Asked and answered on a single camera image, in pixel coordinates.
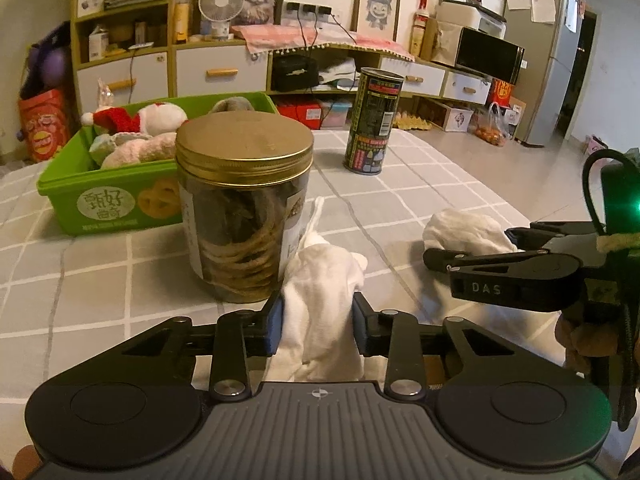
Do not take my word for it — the bag of oranges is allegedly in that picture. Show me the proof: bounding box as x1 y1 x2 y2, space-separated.
472 102 512 148

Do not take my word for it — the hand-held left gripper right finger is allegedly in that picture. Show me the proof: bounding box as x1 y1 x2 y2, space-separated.
351 291 506 402

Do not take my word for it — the red snack bag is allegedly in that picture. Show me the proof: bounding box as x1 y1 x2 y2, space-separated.
17 87 72 163

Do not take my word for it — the black microwave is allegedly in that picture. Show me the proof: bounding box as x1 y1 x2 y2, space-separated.
454 26 526 86

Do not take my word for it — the white towel cloth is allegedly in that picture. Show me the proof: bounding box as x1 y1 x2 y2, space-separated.
422 209 519 257

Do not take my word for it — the pale green soft toy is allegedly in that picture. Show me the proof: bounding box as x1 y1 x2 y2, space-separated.
89 132 152 167

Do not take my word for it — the white carton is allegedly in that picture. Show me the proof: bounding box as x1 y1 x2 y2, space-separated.
88 25 110 61

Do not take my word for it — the black bag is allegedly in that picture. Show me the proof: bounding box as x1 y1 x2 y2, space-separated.
271 55 322 93

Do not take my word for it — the grey refrigerator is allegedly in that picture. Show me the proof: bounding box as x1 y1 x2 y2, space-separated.
501 0 599 149

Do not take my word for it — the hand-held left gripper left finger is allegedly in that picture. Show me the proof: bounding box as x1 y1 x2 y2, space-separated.
117 291 284 402

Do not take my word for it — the storage box with red contents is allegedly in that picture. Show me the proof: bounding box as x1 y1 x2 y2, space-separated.
276 101 322 131

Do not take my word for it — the low yellow-green tv cabinet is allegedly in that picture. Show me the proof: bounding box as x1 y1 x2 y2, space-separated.
266 42 494 110

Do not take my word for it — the white santa plush toy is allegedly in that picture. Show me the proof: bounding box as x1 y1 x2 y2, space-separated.
80 101 189 137

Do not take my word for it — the person's right hand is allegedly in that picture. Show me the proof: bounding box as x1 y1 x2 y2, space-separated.
554 309 624 375

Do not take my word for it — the clear storage box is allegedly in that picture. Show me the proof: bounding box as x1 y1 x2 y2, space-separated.
320 100 354 131

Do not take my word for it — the framed cartoon picture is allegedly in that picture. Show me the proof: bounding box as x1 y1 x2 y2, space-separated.
353 0 402 42

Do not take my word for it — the tall yellow-green shelf cabinet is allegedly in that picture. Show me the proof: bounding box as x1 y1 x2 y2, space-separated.
70 0 177 112

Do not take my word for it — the green plastic bin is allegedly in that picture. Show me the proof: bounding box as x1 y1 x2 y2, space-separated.
36 91 279 237

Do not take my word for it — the pink table runner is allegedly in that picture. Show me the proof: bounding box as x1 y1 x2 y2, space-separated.
231 24 417 64

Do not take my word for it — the red paper bag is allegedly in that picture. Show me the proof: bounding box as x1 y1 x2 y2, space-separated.
491 78 517 109

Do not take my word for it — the egg carton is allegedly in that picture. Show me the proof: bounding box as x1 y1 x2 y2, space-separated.
392 111 434 132

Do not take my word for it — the grey fluffy cloth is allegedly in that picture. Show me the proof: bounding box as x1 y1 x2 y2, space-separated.
209 96 257 114

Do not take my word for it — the small white fan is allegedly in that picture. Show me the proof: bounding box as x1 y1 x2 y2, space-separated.
198 0 246 42

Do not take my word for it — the white printed box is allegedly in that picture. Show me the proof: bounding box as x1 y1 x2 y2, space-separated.
430 100 474 133

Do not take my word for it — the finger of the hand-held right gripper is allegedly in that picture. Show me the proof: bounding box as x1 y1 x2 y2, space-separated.
423 249 583 281
504 220 603 252

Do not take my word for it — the white sock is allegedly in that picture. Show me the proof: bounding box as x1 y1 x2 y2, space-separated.
264 196 370 382

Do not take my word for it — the white printer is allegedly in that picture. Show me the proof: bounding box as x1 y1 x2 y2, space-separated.
436 0 507 37

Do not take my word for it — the cardboard box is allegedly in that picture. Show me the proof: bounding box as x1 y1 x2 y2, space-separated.
419 16 464 64

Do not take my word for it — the yellow box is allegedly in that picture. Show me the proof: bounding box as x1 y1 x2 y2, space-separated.
174 2 192 44

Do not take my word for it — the clear jar with gold lid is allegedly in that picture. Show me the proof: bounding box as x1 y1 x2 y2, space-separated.
175 111 315 305

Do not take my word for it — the yellow-green single drawer cabinet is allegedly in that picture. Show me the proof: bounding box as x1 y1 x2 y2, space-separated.
170 40 272 99

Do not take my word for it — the black printed can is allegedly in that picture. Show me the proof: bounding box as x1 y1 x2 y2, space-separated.
344 66 405 177

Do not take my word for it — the pink plush toy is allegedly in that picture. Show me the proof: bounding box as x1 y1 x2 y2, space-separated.
100 131 179 171

